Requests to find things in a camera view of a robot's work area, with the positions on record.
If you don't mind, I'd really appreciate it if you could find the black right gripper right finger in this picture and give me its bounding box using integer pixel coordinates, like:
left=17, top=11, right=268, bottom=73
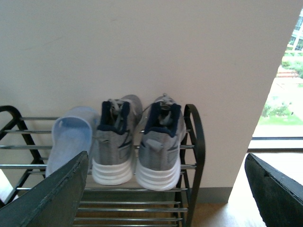
left=244, top=153, right=303, bottom=227

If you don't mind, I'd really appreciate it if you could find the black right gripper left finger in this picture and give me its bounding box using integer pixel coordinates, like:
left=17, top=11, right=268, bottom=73
left=0, top=151, right=89, bottom=227

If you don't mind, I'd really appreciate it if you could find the grey knit sneaker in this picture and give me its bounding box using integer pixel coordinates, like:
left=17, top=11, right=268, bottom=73
left=92, top=95, right=143, bottom=185
left=135, top=94, right=187, bottom=191

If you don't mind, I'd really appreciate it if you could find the black metal shoe rack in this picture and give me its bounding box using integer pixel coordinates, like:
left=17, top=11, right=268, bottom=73
left=0, top=104, right=205, bottom=227

